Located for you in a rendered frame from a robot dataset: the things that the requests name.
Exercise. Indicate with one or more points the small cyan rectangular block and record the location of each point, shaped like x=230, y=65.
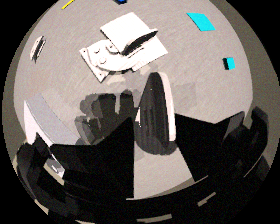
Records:
x=229, y=63

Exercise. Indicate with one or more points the cyan flat square plate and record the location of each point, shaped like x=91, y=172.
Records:
x=201, y=21

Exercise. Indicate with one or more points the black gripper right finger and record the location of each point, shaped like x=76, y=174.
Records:
x=199, y=142

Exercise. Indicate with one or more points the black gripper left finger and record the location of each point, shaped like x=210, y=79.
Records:
x=113, y=157

